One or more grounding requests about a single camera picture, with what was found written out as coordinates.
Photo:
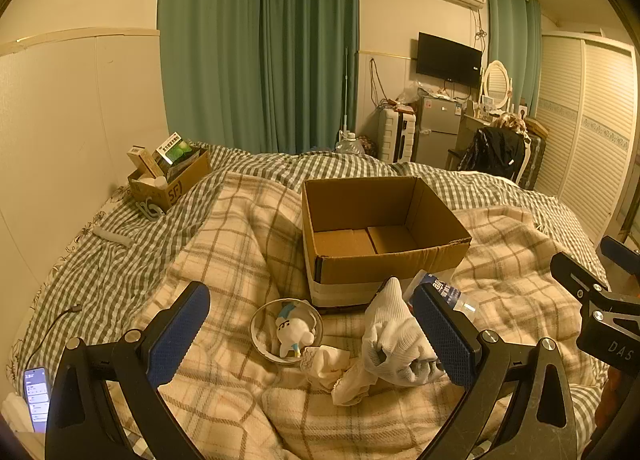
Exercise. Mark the white oval mirror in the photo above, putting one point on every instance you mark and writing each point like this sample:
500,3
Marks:
496,82

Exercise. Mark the smartphone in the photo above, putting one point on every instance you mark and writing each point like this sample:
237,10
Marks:
37,400

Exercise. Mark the white lace cloth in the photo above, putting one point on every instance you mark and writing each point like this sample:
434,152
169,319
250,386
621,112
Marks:
325,365

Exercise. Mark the teal plastic hook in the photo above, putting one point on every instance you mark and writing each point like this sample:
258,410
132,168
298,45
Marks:
147,210

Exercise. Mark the large cardboard box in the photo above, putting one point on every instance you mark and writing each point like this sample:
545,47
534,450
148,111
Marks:
390,265

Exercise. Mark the white plush toy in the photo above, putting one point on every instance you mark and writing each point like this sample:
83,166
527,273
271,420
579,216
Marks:
292,332

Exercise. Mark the black wall television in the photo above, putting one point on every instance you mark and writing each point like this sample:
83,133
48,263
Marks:
447,60

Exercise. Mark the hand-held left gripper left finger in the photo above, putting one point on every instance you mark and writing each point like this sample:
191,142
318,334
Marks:
180,335

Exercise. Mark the small cardboard box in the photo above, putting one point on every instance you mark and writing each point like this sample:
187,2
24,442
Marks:
172,192

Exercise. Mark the white knitted glove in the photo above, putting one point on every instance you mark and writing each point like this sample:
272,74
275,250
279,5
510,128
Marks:
390,320

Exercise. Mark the white tube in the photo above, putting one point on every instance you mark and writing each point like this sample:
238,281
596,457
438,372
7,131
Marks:
114,236

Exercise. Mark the clear plastic bag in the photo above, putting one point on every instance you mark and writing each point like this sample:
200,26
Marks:
411,92

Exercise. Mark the small yellow carton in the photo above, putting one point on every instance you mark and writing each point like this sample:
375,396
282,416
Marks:
142,157

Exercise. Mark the beige plaid blanket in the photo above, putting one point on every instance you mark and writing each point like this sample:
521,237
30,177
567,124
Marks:
250,240

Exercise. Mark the wide green curtain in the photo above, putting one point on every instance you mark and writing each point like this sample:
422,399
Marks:
225,50

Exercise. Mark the white suitcase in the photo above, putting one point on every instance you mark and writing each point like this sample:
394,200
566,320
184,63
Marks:
395,135

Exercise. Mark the white louvred wardrobe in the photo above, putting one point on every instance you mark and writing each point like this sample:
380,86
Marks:
595,130

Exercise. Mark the small white bottle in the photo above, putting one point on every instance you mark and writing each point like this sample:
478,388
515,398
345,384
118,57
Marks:
150,181

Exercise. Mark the round white bowl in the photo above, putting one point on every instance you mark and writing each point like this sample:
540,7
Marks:
260,335

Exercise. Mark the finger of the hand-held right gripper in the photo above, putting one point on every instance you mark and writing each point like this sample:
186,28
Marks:
575,275
622,250

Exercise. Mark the green medicine box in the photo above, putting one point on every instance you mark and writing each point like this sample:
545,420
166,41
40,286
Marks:
175,152

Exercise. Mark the dressing table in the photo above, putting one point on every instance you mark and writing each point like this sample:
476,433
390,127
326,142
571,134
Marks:
472,122

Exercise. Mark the narrow green curtain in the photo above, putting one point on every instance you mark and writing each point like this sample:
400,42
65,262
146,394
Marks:
515,50

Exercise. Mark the white chair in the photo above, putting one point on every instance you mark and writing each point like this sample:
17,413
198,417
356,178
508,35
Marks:
525,165

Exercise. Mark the grey fridge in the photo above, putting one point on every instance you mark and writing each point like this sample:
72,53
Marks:
437,125

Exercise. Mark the dark green suitcase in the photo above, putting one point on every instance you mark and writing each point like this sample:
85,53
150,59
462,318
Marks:
536,160

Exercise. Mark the black jacket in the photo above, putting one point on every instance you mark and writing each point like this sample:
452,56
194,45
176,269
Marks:
492,150

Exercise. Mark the blue label water bottle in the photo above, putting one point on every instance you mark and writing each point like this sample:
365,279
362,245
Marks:
457,297

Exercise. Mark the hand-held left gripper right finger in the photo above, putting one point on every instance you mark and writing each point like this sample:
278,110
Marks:
442,335

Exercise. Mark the patterned cloth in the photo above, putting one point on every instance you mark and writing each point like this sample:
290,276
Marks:
512,122

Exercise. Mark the clear water jug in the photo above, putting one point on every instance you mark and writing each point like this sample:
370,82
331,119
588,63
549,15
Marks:
350,146

